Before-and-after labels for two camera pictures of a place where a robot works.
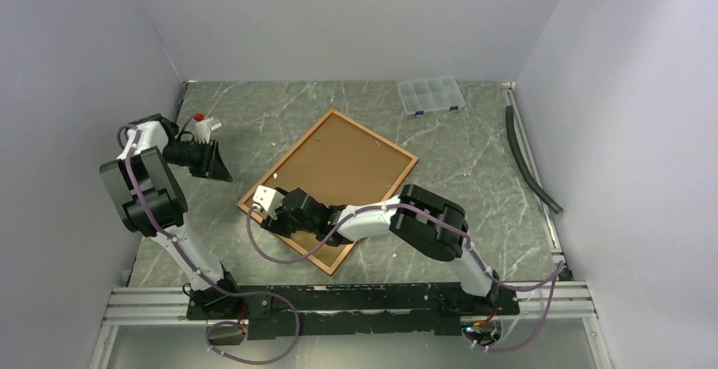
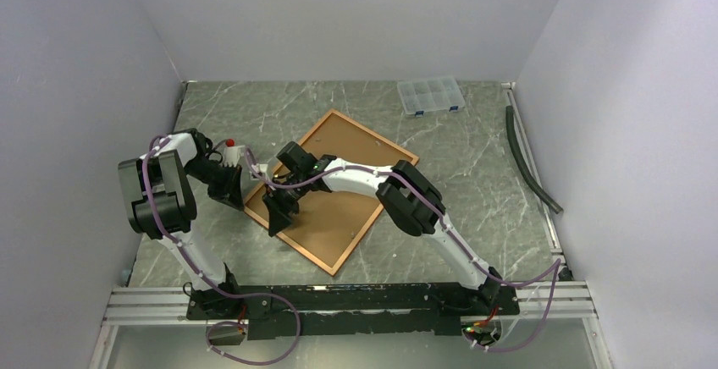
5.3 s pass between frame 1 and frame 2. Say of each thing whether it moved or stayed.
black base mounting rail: stayed
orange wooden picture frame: stayed
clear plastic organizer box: stayed
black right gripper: moved
